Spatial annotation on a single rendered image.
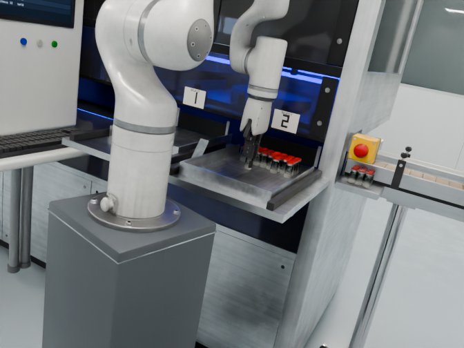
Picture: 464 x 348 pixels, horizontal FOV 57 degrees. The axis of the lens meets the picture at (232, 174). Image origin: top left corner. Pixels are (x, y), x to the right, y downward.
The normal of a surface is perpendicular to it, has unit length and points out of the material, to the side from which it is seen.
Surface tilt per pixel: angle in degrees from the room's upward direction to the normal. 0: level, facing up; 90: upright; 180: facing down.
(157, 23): 74
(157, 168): 90
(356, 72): 90
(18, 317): 0
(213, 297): 90
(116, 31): 101
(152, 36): 98
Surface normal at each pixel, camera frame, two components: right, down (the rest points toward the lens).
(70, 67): 0.87, 0.29
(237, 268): -0.46, 0.19
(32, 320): 0.17, -0.94
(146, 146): 0.26, 0.33
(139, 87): 0.28, -0.63
